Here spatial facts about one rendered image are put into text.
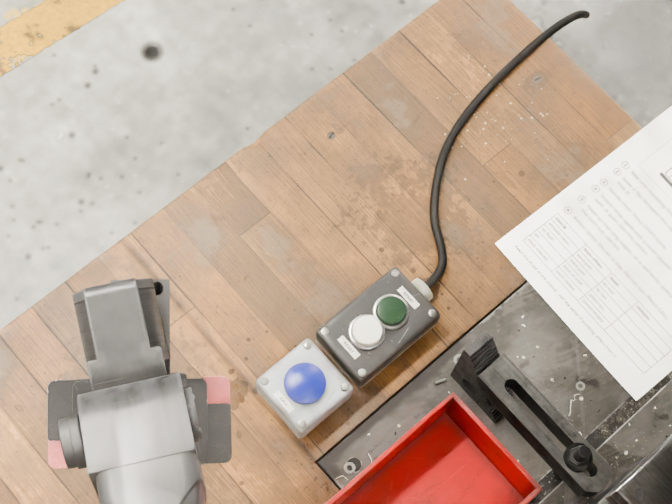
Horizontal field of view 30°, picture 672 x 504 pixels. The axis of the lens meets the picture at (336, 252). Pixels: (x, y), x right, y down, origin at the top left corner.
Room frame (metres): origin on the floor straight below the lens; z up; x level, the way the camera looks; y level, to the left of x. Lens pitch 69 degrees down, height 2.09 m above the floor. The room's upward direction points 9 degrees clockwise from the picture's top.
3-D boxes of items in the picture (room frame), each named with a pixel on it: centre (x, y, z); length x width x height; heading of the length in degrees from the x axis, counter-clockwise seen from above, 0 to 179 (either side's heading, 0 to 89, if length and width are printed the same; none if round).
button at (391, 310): (0.39, -0.06, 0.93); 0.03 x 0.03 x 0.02
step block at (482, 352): (0.34, -0.16, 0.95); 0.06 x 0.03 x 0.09; 49
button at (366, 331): (0.37, -0.04, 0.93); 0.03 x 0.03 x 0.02
